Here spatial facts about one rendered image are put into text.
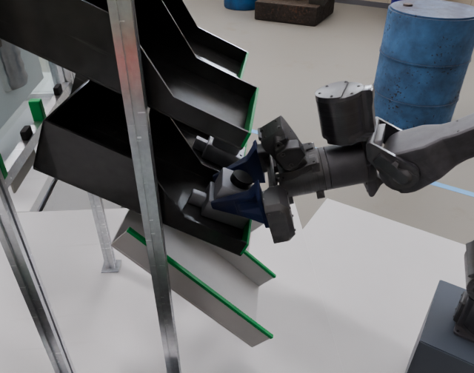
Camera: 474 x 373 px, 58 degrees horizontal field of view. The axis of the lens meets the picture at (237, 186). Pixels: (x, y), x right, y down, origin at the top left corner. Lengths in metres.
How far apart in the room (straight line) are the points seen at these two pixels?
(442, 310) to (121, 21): 0.59
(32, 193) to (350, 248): 0.90
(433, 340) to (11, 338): 0.76
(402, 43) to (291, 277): 2.49
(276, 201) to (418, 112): 2.94
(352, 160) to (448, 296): 0.31
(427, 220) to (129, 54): 2.45
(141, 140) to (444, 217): 2.46
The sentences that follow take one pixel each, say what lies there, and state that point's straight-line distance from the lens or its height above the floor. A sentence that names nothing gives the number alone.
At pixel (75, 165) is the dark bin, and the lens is 0.54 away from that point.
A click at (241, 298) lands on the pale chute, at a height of 1.02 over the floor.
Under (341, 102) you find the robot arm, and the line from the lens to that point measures 0.51.
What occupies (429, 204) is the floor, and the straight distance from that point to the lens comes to 2.87.
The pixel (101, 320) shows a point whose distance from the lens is 0.96.
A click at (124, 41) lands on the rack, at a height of 1.47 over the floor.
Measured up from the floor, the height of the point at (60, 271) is 0.86.
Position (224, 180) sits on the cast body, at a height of 1.27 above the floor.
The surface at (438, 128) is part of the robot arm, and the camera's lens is 0.56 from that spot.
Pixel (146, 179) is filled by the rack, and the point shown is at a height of 1.32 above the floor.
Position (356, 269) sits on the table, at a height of 0.86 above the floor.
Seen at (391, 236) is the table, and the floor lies 0.86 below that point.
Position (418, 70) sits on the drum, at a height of 0.56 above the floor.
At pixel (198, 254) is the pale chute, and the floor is 1.09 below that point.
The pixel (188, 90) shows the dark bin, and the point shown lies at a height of 1.38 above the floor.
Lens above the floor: 1.58
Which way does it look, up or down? 35 degrees down
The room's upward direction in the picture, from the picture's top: straight up
